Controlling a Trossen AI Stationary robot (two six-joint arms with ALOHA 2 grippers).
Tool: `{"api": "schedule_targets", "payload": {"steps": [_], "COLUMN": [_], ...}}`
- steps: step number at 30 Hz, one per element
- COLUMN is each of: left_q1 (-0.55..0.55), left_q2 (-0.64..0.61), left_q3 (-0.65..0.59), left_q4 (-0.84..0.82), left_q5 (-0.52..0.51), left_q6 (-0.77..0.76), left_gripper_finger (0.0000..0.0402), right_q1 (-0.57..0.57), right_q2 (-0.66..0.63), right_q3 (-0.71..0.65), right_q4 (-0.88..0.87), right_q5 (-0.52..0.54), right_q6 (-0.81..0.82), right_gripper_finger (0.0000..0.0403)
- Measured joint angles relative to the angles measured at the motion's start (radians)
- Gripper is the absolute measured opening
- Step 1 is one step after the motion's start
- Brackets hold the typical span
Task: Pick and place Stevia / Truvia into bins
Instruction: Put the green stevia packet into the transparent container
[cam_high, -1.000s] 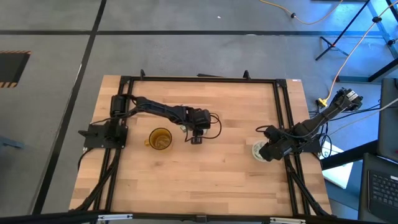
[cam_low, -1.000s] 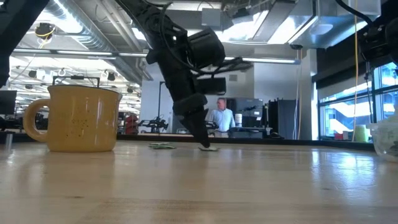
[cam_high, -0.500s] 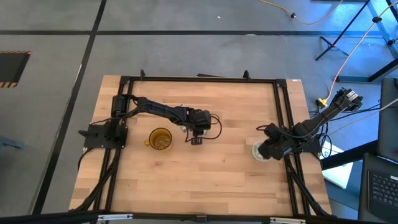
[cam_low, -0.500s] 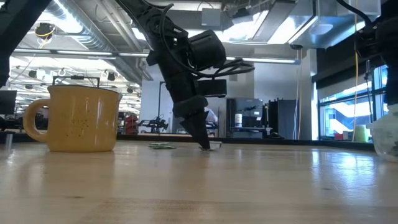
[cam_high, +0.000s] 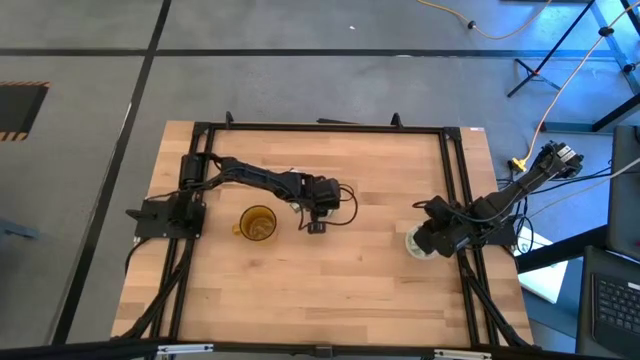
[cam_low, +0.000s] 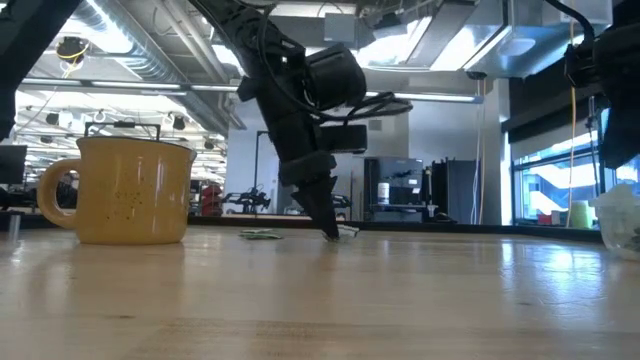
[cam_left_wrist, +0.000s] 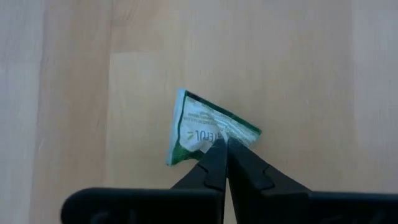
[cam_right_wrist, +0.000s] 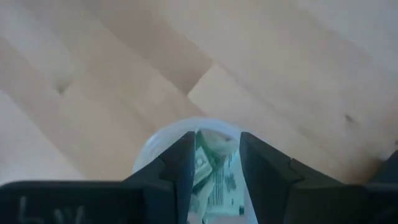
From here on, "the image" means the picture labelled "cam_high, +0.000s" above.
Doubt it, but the black aluminium table frame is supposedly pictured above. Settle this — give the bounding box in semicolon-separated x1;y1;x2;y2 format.
112;110;534;351

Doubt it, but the black hazard-striped floor hatch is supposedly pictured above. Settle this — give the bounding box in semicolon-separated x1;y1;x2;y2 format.
0;80;51;143

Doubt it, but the yellow speckled ceramic mug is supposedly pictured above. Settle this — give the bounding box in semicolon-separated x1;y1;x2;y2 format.
231;204;279;243

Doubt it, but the black tripod stand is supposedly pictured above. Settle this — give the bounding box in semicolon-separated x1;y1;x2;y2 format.
506;0;640;134

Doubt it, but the black crossbar with silver brackets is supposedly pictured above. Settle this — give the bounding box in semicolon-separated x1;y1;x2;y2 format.
0;338;640;360

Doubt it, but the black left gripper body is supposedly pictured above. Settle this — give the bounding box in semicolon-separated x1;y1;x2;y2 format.
299;175;344;219

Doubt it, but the blue object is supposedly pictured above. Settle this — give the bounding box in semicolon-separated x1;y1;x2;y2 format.
0;217;40;241

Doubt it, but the yellow extension cable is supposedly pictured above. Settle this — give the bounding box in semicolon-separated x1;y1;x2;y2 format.
509;0;640;174

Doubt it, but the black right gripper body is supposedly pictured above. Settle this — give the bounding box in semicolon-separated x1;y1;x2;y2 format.
413;219;476;259

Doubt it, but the white board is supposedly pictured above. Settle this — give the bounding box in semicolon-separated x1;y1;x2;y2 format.
514;227;570;305

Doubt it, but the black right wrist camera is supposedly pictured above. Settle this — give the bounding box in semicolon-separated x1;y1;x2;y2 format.
423;195;455;221

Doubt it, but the black laptop keyboard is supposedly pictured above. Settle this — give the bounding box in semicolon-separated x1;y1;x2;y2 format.
574;244;640;359

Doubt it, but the yellow cable with black knob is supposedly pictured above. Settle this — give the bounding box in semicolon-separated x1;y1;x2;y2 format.
417;0;552;41

